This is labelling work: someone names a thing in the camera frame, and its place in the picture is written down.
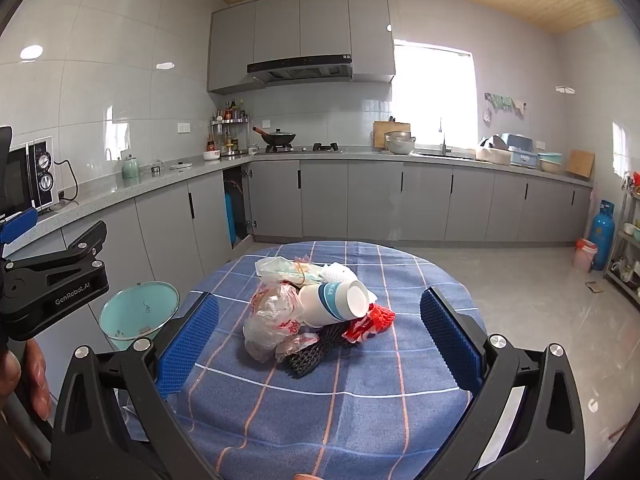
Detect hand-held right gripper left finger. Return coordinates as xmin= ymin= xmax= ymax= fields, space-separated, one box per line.
xmin=50 ymin=290 xmax=221 ymax=480

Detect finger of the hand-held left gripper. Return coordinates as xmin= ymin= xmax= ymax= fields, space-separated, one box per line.
xmin=4 ymin=220 xmax=109 ymax=272
xmin=0 ymin=208 xmax=39 ymax=246

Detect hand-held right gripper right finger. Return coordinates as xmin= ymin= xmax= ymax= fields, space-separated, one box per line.
xmin=419 ymin=287 xmax=587 ymax=480

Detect teal plastic bin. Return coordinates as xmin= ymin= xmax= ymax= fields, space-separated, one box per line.
xmin=99 ymin=281 xmax=181 ymax=353

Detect person's left hand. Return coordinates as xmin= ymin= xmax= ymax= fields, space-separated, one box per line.
xmin=0 ymin=337 xmax=52 ymax=423

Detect black and white microwave oven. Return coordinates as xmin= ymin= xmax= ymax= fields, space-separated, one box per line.
xmin=0 ymin=136 xmax=55 ymax=221

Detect clear red-printed plastic bag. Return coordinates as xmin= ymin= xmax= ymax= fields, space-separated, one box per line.
xmin=243 ymin=280 xmax=321 ymax=363

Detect red and white wrapper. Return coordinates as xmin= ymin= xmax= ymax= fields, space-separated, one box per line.
xmin=342 ymin=320 xmax=377 ymax=344

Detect crumpled clear plastic bag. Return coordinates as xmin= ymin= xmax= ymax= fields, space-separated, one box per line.
xmin=255 ymin=256 xmax=326 ymax=288

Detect black foam net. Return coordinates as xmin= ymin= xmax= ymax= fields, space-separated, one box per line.
xmin=287 ymin=322 xmax=351 ymax=380

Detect white and blue paper cup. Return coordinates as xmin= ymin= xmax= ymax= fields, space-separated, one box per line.
xmin=299 ymin=279 xmax=372 ymax=328

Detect white foam net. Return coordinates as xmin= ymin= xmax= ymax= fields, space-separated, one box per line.
xmin=320 ymin=262 xmax=358 ymax=286

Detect blue plaid tablecloth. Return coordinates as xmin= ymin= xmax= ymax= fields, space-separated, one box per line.
xmin=117 ymin=241 xmax=488 ymax=480

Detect pink bin with red bag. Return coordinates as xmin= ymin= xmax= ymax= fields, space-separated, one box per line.
xmin=572 ymin=238 xmax=599 ymax=273

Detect grey lower cabinets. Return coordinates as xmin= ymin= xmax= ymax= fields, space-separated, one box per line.
xmin=7 ymin=157 xmax=593 ymax=311

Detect grey cabinets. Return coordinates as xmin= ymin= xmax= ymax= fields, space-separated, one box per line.
xmin=7 ymin=157 xmax=593 ymax=311
xmin=207 ymin=0 xmax=397 ymax=94

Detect metal spice rack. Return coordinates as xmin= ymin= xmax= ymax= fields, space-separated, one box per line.
xmin=210 ymin=110 xmax=249 ymax=156

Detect metal shelf rack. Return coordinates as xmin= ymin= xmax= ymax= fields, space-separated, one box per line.
xmin=602 ymin=172 xmax=640 ymax=308

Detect white basin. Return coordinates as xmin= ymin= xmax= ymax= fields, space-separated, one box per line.
xmin=475 ymin=146 xmax=512 ymax=166

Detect spice rack with bottles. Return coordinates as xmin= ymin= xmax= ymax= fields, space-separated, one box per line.
xmin=211 ymin=99 xmax=248 ymax=155

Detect blue dish rack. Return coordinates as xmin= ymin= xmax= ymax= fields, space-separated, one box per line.
xmin=500 ymin=133 xmax=540 ymax=168

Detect black wok with lid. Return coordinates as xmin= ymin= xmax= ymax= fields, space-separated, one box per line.
xmin=252 ymin=126 xmax=297 ymax=147

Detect brown board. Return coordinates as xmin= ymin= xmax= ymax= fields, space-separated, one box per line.
xmin=566 ymin=149 xmax=596 ymax=179

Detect wooden cutting board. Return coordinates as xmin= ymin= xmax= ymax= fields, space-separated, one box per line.
xmin=372 ymin=120 xmax=412 ymax=150

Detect gas stove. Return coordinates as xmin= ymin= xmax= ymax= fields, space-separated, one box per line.
xmin=264 ymin=143 xmax=346 ymax=154

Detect hanging cloths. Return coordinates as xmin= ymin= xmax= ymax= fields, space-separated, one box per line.
xmin=484 ymin=92 xmax=527 ymax=120

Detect window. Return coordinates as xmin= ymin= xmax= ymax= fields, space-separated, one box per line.
xmin=392 ymin=44 xmax=478 ymax=153

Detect black range hood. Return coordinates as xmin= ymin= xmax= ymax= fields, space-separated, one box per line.
xmin=246 ymin=53 xmax=354 ymax=84

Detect grey upper cabinets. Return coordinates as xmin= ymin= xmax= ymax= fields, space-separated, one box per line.
xmin=207 ymin=0 xmax=397 ymax=94

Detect black power cable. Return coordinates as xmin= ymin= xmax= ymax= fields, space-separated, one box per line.
xmin=52 ymin=160 xmax=80 ymax=206

